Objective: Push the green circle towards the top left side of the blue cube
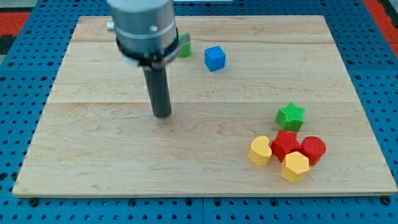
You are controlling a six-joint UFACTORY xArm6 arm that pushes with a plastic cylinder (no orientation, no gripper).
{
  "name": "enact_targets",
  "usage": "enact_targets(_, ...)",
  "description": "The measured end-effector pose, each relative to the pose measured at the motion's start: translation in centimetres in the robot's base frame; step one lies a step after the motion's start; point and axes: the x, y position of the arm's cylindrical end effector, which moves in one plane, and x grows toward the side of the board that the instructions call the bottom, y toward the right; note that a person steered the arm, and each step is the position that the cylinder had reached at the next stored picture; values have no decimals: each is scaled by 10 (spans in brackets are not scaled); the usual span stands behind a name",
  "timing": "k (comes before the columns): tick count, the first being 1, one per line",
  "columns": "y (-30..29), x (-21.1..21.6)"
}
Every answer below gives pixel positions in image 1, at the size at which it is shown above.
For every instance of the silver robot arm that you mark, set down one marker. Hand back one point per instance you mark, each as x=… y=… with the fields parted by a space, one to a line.
x=147 y=35

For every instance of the green star block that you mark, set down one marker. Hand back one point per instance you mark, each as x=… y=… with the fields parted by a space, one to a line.
x=290 y=118

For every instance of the yellow hexagon block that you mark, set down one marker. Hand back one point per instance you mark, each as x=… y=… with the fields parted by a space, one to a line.
x=294 y=167

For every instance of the red star block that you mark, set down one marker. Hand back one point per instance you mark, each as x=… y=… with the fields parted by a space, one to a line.
x=285 y=143

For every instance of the wooden board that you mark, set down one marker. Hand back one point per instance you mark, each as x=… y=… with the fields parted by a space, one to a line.
x=97 y=136

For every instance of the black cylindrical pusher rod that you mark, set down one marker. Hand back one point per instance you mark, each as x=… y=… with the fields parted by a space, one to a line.
x=156 y=81

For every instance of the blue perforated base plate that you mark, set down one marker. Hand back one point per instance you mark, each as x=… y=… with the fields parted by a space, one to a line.
x=31 y=65

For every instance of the red circle block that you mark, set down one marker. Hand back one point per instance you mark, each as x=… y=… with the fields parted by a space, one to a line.
x=313 y=148

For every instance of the blue cube block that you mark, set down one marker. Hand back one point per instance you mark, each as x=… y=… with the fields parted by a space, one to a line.
x=215 y=58

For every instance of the yellow heart block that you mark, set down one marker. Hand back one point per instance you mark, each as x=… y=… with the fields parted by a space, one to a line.
x=260 y=151

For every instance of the green circle block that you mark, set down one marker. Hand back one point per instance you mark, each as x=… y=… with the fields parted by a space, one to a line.
x=186 y=51

